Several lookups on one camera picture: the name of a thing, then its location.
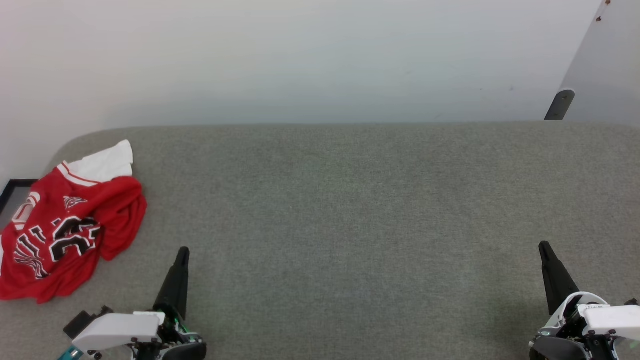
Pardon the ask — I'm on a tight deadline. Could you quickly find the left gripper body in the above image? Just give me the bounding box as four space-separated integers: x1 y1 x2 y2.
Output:
132 310 207 360

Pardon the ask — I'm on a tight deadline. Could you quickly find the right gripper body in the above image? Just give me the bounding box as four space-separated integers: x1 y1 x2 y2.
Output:
530 291 616 360

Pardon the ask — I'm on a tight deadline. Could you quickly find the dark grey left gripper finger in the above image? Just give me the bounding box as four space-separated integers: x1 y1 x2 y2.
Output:
152 246 191 321

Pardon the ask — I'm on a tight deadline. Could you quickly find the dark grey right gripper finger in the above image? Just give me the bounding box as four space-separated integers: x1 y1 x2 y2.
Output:
538 241 581 316

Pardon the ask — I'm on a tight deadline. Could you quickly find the red Bulls basketball jersey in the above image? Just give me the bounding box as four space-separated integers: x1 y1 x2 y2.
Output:
0 139 148 304

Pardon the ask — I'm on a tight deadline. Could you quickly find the white panel with screws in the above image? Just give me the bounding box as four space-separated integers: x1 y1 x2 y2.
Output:
559 0 640 126

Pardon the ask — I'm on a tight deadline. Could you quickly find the black rectangular frame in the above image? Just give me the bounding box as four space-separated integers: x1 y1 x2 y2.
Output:
0 179 40 231

